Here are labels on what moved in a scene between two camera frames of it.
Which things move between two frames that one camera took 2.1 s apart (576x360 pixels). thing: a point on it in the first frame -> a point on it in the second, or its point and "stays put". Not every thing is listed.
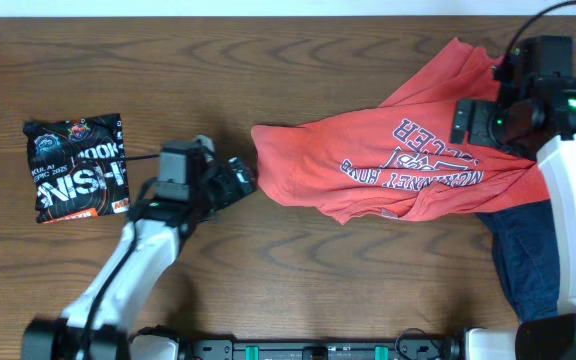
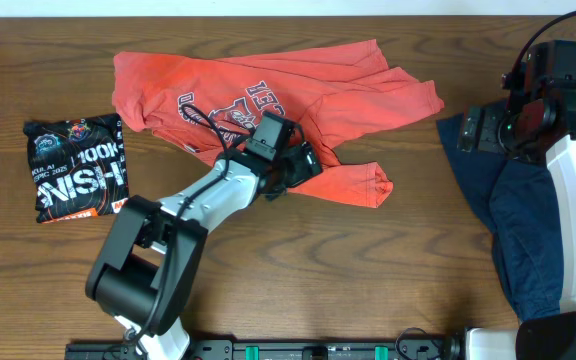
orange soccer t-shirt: (396, 160) -> (205, 101)
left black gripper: (229, 193) -> (302, 172)
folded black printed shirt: (77, 167) stays put
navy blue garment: (525, 241) stays put
